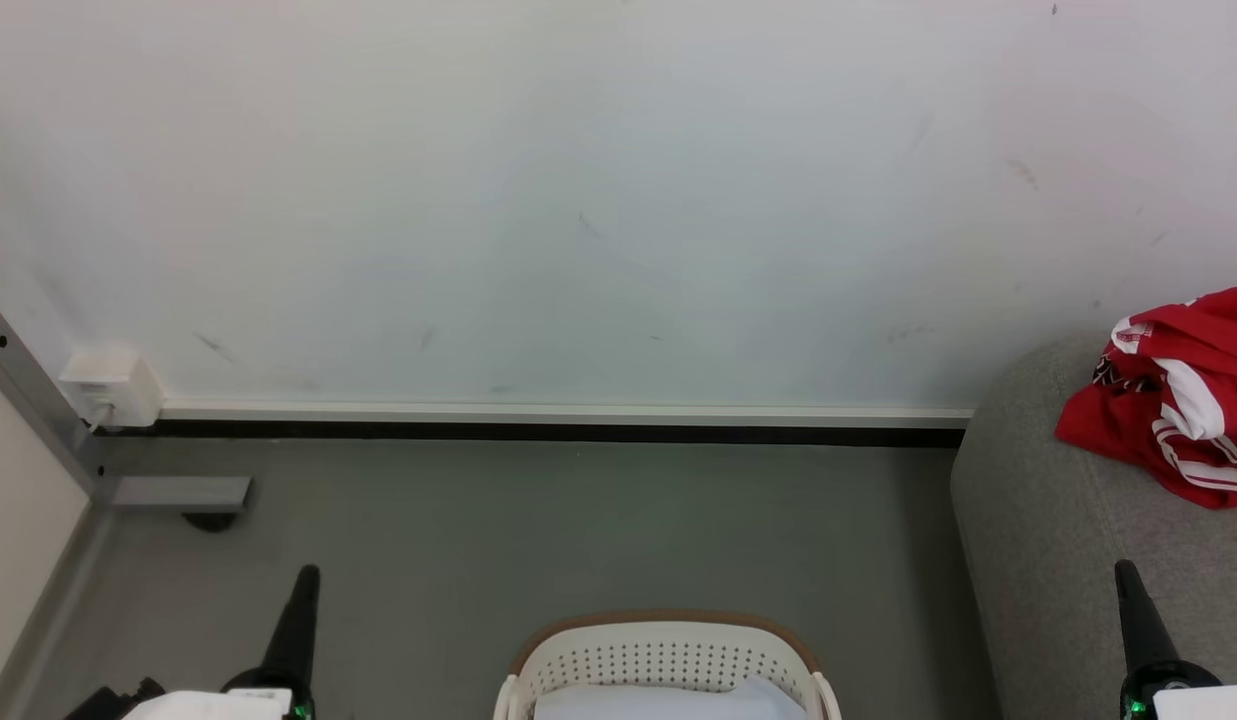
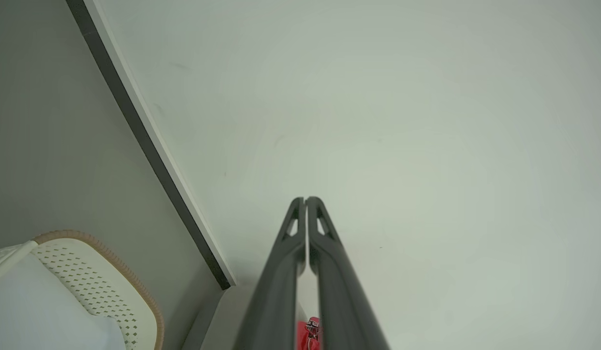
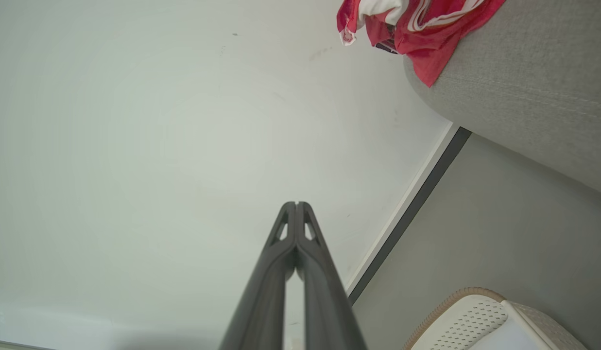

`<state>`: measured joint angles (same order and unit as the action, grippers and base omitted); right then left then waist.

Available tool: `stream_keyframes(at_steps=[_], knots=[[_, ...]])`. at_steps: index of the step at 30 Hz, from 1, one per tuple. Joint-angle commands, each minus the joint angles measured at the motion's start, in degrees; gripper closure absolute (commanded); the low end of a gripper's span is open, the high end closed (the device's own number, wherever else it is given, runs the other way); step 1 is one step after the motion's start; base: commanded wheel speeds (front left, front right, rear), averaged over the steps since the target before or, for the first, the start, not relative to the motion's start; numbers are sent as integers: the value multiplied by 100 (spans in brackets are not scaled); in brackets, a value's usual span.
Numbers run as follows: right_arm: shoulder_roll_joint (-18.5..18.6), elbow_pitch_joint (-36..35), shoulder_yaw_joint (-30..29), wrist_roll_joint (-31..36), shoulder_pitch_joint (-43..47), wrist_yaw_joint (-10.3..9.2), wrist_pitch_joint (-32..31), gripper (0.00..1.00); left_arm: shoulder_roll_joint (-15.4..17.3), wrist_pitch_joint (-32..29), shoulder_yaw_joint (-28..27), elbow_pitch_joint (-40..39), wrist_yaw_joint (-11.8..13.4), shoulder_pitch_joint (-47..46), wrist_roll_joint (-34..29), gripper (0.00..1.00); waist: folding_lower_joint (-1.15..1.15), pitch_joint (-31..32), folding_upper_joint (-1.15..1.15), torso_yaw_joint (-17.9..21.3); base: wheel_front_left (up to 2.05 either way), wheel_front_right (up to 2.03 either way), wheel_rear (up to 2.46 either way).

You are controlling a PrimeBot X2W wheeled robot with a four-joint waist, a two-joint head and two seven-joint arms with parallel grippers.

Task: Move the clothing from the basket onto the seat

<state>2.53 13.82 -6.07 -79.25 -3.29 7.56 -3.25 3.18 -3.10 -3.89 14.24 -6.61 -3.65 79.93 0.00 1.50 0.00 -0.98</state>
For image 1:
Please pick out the white wall outlet box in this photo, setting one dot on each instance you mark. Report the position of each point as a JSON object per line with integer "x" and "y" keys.
{"x": 113, "y": 380}

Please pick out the red white basketball jersey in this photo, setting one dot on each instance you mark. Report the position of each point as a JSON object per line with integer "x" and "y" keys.
{"x": 1178, "y": 400}

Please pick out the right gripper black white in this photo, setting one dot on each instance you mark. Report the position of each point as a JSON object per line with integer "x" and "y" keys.
{"x": 1203, "y": 705}

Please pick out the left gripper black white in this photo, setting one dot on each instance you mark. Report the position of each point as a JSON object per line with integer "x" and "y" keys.
{"x": 208, "y": 705}

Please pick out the black round foot pad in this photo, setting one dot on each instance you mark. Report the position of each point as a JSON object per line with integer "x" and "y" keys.
{"x": 210, "y": 521}

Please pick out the white black baseboard strip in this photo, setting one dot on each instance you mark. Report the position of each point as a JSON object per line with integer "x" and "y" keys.
{"x": 578, "y": 422}

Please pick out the white flat panel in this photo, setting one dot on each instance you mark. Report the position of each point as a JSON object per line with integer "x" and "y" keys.
{"x": 18, "y": 520}

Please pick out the grey fabric sofa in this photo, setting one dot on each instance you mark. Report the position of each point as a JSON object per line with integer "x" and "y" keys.
{"x": 1058, "y": 560}

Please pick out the white perforated laundry basket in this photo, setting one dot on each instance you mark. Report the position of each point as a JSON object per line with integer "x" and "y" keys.
{"x": 668, "y": 650}

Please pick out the grey metal frame leg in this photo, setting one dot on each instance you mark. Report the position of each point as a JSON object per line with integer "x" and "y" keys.
{"x": 38, "y": 400}

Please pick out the white garment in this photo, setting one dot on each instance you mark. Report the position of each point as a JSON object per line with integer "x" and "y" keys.
{"x": 668, "y": 702}

